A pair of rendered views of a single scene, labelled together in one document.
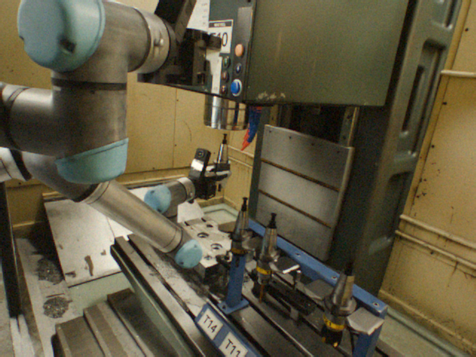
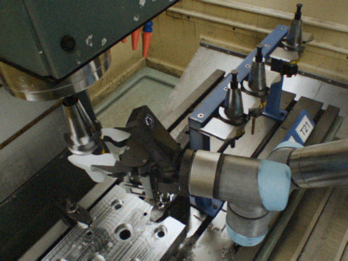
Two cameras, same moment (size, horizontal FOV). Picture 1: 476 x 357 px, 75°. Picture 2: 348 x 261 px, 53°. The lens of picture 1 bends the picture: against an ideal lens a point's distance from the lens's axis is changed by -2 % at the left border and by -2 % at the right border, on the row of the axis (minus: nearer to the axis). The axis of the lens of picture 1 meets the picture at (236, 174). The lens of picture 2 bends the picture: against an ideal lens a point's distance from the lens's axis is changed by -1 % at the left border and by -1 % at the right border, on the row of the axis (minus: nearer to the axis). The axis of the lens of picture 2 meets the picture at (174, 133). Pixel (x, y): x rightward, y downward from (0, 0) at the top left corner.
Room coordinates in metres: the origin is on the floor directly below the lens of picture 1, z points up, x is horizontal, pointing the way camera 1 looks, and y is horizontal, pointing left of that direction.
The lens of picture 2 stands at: (1.01, 0.51, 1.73)
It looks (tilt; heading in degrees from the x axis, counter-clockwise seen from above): 44 degrees down; 262
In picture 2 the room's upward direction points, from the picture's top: 7 degrees counter-clockwise
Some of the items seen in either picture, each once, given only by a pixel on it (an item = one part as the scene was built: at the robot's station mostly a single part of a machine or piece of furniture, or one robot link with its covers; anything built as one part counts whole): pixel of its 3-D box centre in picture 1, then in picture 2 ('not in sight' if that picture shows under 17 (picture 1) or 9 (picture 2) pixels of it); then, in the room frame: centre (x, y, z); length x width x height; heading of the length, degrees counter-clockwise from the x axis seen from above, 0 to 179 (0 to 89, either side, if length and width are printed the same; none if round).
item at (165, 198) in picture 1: (165, 198); (252, 182); (0.86, 0.20, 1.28); 0.11 x 0.08 x 0.09; 150
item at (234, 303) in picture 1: (237, 268); (201, 168); (0.88, -0.04, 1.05); 0.10 x 0.05 x 0.30; 131
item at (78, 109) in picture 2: (223, 152); (76, 117); (1.11, 0.06, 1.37); 0.04 x 0.04 x 0.07
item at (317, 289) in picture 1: (318, 290); (285, 55); (0.59, -0.21, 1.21); 0.07 x 0.05 x 0.01; 131
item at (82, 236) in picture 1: (143, 227); not in sight; (1.61, 0.49, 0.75); 0.89 x 0.67 x 0.26; 131
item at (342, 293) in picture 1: (344, 286); (295, 30); (0.55, -0.24, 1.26); 0.04 x 0.04 x 0.07
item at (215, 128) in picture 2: (228, 227); (220, 130); (0.84, 0.01, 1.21); 0.07 x 0.05 x 0.01; 131
